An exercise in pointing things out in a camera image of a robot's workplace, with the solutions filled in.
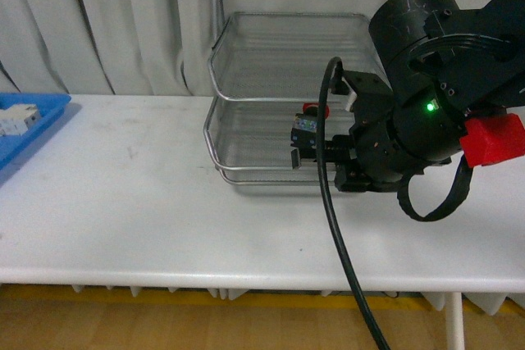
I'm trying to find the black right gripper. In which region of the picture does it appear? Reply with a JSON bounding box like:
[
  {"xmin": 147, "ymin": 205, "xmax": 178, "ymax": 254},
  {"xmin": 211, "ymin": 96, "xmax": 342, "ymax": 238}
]
[{"xmin": 290, "ymin": 103, "xmax": 451, "ymax": 193}]

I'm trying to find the red emergency stop button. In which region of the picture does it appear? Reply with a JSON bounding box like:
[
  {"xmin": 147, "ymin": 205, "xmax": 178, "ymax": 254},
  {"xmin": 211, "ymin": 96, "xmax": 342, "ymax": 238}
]
[{"xmin": 290, "ymin": 102, "xmax": 319, "ymax": 148}]

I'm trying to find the red plastic block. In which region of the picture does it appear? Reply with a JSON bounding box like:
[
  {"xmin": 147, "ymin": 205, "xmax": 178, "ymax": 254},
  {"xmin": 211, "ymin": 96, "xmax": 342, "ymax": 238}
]
[{"xmin": 459, "ymin": 113, "xmax": 524, "ymax": 168}]

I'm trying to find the white table leg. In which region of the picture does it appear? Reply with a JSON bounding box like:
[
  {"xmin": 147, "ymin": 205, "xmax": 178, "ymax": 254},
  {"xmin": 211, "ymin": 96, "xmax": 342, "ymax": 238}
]
[{"xmin": 445, "ymin": 292, "xmax": 465, "ymax": 350}]

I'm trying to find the blue plastic tray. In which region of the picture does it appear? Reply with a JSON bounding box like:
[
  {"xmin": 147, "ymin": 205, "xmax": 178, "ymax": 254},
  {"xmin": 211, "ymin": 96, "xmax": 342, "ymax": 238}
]
[{"xmin": 1, "ymin": 93, "xmax": 75, "ymax": 184}]

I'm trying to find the white curtain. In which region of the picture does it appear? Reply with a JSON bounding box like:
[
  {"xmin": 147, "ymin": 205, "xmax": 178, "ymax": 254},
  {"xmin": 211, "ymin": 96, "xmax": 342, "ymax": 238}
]
[{"xmin": 0, "ymin": 0, "xmax": 525, "ymax": 98}]

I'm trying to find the white circuit breaker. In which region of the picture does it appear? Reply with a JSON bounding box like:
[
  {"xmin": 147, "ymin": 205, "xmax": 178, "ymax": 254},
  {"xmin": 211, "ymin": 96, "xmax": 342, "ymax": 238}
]
[{"xmin": 1, "ymin": 103, "xmax": 41, "ymax": 137}]

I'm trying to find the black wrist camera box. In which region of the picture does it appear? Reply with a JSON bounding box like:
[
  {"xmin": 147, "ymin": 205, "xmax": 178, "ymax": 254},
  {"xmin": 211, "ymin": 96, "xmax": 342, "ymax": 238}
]
[{"xmin": 329, "ymin": 70, "xmax": 394, "ymax": 115}]

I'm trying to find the silver wire mesh rack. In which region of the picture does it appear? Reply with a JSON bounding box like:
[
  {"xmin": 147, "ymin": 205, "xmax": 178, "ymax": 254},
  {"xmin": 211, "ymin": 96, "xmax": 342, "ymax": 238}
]
[{"xmin": 203, "ymin": 0, "xmax": 382, "ymax": 186}]

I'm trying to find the black thick cable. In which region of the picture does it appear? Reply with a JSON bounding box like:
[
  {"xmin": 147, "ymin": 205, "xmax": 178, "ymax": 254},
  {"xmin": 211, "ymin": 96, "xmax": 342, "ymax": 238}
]
[{"xmin": 315, "ymin": 56, "xmax": 393, "ymax": 350}]

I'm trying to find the black flat ribbon cable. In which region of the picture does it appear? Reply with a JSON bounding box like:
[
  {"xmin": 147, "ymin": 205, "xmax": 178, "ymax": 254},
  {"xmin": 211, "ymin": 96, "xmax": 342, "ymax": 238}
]
[{"xmin": 395, "ymin": 159, "xmax": 475, "ymax": 223}]

